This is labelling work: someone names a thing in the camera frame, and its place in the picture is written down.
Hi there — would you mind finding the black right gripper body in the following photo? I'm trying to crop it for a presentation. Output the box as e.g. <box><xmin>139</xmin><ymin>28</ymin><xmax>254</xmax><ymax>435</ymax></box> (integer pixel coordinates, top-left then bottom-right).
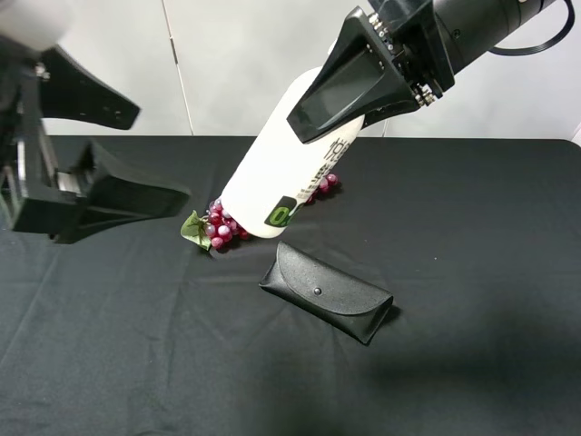
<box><xmin>369</xmin><ymin>1</ymin><xmax>455</xmax><ymax>106</ymax></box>

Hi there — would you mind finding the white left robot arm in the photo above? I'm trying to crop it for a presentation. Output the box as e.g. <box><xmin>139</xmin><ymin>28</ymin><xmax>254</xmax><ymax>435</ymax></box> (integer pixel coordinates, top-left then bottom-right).
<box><xmin>1</xmin><ymin>1</ymin><xmax>190</xmax><ymax>244</ymax></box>

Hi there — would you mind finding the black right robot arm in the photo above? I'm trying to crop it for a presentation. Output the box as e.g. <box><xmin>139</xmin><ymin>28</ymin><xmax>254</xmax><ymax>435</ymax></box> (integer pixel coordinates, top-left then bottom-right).
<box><xmin>287</xmin><ymin>0</ymin><xmax>575</xmax><ymax>144</ymax></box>

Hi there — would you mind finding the black leather glasses case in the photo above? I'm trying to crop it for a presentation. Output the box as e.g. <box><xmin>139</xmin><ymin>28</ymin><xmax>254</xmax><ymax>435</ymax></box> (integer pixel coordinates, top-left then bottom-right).
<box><xmin>259</xmin><ymin>242</ymin><xmax>394</xmax><ymax>345</ymax></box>

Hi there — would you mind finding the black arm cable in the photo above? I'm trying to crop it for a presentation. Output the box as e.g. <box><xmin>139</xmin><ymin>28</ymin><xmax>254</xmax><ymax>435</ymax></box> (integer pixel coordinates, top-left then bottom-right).
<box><xmin>487</xmin><ymin>0</ymin><xmax>576</xmax><ymax>56</ymax></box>

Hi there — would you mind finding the red artificial grape bunch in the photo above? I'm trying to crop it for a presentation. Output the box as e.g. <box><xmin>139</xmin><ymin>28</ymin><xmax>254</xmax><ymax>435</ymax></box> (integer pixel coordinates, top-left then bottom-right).
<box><xmin>180</xmin><ymin>173</ymin><xmax>342</xmax><ymax>251</ymax></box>

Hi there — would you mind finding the white milk bottle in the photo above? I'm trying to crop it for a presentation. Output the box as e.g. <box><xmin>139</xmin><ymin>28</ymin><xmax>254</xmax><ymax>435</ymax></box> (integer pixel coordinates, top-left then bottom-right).
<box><xmin>220</xmin><ymin>66</ymin><xmax>364</xmax><ymax>239</ymax></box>

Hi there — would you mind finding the black tablecloth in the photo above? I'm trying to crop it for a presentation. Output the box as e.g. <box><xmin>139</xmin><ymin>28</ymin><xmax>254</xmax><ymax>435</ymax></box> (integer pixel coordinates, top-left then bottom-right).
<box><xmin>1</xmin><ymin>138</ymin><xmax>580</xmax><ymax>435</ymax></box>

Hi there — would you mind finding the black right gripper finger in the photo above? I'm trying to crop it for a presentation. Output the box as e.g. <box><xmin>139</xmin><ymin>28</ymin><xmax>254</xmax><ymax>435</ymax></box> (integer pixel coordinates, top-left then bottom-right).
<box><xmin>361</xmin><ymin>104</ymin><xmax>427</xmax><ymax>129</ymax></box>
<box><xmin>287</xmin><ymin>6</ymin><xmax>418</xmax><ymax>144</ymax></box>

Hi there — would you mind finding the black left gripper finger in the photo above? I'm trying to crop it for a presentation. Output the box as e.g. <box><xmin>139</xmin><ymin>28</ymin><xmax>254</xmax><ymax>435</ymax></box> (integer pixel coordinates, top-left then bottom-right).
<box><xmin>54</xmin><ymin>141</ymin><xmax>190</xmax><ymax>244</ymax></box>
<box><xmin>40</xmin><ymin>47</ymin><xmax>141</xmax><ymax>130</ymax></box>

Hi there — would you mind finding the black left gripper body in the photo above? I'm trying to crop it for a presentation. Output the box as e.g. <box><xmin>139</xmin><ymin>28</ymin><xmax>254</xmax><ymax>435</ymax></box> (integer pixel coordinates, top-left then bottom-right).
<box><xmin>1</xmin><ymin>38</ymin><xmax>86</xmax><ymax>243</ymax></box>

